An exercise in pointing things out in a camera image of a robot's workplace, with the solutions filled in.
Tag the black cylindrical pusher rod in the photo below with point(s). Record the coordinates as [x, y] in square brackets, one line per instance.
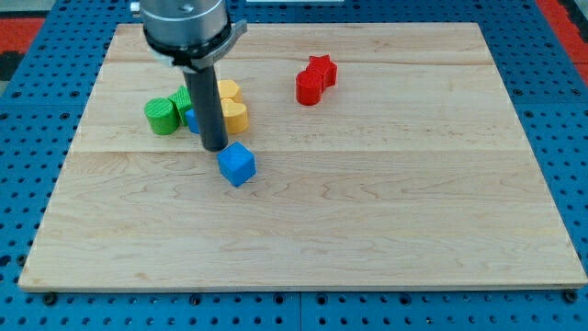
[206, 101]

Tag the yellow hexagon block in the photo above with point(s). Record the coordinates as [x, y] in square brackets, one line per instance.
[229, 89]

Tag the green star block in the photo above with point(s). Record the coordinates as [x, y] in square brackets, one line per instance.
[182, 103]

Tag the blue block behind rod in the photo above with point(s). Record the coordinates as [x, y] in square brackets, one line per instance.
[192, 121]

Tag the yellow heart block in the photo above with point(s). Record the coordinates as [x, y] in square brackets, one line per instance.
[235, 116]

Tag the green cylinder block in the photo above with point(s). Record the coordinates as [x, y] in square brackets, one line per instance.
[161, 116]

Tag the blue cube block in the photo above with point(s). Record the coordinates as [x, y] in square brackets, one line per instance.
[237, 164]

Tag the red cylinder block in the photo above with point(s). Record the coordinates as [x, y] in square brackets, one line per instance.
[308, 88]

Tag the red star block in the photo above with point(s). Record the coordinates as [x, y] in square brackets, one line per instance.
[325, 67]

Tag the wooden board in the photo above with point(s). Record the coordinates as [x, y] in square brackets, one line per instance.
[413, 173]

